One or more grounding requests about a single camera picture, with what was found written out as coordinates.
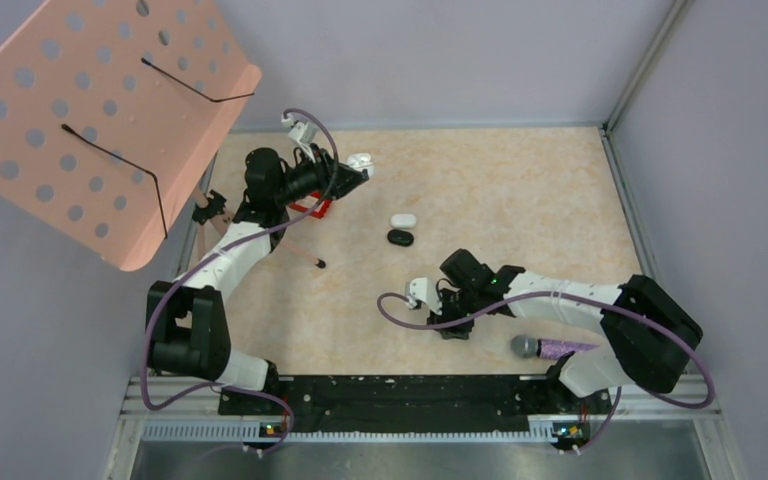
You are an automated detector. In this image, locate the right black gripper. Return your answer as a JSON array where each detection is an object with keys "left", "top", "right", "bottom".
[{"left": 427, "top": 286, "right": 483, "bottom": 339}]

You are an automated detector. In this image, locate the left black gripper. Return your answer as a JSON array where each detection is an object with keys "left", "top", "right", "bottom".
[{"left": 274, "top": 142, "right": 368, "bottom": 206}]

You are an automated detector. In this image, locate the white oval charging case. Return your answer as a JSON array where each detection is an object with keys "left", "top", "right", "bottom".
[{"left": 389, "top": 213, "right": 418, "bottom": 230}]

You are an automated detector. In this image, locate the white square charging case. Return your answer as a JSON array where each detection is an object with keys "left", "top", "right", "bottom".
[{"left": 346, "top": 152, "right": 374, "bottom": 175}]

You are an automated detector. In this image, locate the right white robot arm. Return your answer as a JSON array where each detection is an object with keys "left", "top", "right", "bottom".
[{"left": 331, "top": 153, "right": 702, "bottom": 412}]

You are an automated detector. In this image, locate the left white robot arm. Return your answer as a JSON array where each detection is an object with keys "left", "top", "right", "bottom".
[{"left": 146, "top": 145, "right": 374, "bottom": 414}]

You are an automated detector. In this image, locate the red toy window brick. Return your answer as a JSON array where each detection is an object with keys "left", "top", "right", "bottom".
[{"left": 289, "top": 192, "right": 333, "bottom": 219}]

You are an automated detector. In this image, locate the purple glitter microphone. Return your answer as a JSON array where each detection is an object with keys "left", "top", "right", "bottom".
[{"left": 509, "top": 334, "right": 597, "bottom": 360}]

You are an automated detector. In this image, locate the pink perforated music stand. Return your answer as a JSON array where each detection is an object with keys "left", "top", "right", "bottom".
[{"left": 0, "top": 1, "right": 262, "bottom": 271}]

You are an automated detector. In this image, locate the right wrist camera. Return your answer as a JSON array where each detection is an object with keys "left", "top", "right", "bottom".
[{"left": 405, "top": 277, "right": 442, "bottom": 314}]

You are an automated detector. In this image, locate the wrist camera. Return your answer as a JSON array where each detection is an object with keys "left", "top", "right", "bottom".
[
  {"left": 405, "top": 277, "right": 442, "bottom": 314},
  {"left": 281, "top": 114, "right": 319, "bottom": 151}
]

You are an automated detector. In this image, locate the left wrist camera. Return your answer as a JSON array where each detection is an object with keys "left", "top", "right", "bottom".
[{"left": 281, "top": 114, "right": 319, "bottom": 151}]

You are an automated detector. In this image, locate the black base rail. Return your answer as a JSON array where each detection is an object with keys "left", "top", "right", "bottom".
[{"left": 218, "top": 375, "right": 611, "bottom": 434}]

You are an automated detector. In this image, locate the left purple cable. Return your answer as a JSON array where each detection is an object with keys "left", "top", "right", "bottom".
[{"left": 140, "top": 107, "right": 340, "bottom": 458}]

